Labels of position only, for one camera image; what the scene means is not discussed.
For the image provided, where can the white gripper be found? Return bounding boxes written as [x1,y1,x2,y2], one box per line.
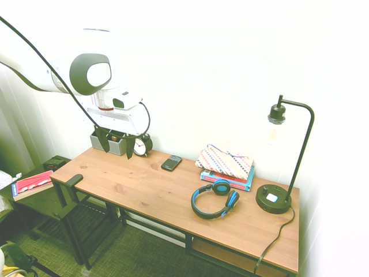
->
[80,97,149,160]

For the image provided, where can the black and blue headphones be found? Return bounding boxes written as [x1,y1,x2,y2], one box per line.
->
[190,179,240,220]

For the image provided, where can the grey desk organiser box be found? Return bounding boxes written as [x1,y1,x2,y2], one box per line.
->
[89,129,131,157]

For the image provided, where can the black twin-bell alarm clock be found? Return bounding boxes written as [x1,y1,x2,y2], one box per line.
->
[133,133,154,158]

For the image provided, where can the grey metal table leg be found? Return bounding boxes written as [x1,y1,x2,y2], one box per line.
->
[52,174,84,220]

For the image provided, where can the black smartphone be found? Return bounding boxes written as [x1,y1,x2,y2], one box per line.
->
[160,155,183,173]

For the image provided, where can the small black box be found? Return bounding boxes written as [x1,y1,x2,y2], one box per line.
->
[43,157,67,171]

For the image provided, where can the red and white book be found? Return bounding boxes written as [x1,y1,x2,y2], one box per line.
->
[11,170,55,202]

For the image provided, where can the dark side table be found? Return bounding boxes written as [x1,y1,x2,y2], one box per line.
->
[0,155,96,265]

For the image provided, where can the striped patterned fabric pouch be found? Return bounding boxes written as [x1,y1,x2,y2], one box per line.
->
[194,144,255,181]

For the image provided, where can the white plastic bag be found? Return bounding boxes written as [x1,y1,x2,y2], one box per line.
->
[0,169,23,199]

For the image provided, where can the thin red book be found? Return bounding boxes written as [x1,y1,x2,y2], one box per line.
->
[204,170,252,183]

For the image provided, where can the blue book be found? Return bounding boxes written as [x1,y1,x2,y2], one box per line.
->
[199,165,256,192]

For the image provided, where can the black desk lamp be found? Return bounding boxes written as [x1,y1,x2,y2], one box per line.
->
[255,94,315,215]

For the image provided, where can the short black camera cable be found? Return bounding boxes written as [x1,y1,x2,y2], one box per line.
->
[109,100,152,141]

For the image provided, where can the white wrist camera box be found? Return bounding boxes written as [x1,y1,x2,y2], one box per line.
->
[112,90,144,111]

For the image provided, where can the wooden desk with black frame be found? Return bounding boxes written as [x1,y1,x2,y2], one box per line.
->
[50,147,300,275]

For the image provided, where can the long black arm cable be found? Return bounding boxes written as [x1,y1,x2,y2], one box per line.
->
[0,16,100,128]

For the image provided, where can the black lamp power cable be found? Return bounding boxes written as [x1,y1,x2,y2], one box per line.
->
[253,205,296,275]

